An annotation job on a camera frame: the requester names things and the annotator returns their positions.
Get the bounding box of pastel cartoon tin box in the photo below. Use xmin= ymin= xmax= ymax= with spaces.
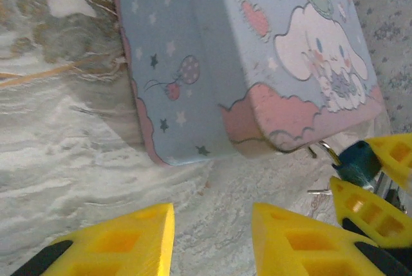
xmin=108 ymin=0 xmax=386 ymax=168

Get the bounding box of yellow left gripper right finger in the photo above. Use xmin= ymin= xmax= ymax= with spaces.
xmin=250 ymin=203 xmax=412 ymax=276

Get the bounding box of blue padlock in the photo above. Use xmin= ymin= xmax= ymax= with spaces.
xmin=308 ymin=140 xmax=383 ymax=190

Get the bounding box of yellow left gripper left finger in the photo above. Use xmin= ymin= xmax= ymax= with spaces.
xmin=9 ymin=203 xmax=176 ymax=276

